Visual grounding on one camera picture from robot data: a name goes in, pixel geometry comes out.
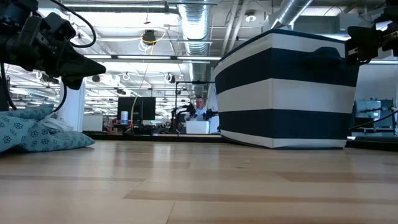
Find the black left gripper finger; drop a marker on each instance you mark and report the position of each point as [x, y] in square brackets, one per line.
[81, 65]
[73, 84]

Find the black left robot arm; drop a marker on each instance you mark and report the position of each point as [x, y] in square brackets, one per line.
[12, 4]

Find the black background robot arm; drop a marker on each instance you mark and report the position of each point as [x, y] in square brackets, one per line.
[188, 109]
[210, 113]

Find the navy white striped fabric basket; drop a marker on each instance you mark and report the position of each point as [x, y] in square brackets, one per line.
[280, 93]

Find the white pillar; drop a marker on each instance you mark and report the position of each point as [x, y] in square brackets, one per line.
[76, 105]

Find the white cabinet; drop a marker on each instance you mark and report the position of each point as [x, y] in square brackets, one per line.
[92, 123]

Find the white canister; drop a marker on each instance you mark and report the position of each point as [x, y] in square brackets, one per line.
[124, 117]

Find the grey equipment rack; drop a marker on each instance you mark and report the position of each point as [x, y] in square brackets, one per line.
[370, 109]

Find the teal patterned folded gown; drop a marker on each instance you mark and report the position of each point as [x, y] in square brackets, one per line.
[31, 133]

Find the black ceiling device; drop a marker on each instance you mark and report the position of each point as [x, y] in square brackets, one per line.
[149, 36]

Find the black monitor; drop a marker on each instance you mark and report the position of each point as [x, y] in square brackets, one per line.
[146, 107]

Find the person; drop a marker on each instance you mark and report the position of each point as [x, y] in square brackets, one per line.
[200, 110]

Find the white box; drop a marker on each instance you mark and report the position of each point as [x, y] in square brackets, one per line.
[197, 127]

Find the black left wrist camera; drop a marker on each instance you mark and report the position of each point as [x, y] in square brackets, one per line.
[59, 28]

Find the silver spiral duct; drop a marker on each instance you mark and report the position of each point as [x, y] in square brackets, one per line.
[290, 12]

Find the black background frame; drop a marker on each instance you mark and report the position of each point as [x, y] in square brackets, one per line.
[194, 82]

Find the silver corrugated duct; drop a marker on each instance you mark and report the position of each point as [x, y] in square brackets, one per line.
[194, 25]

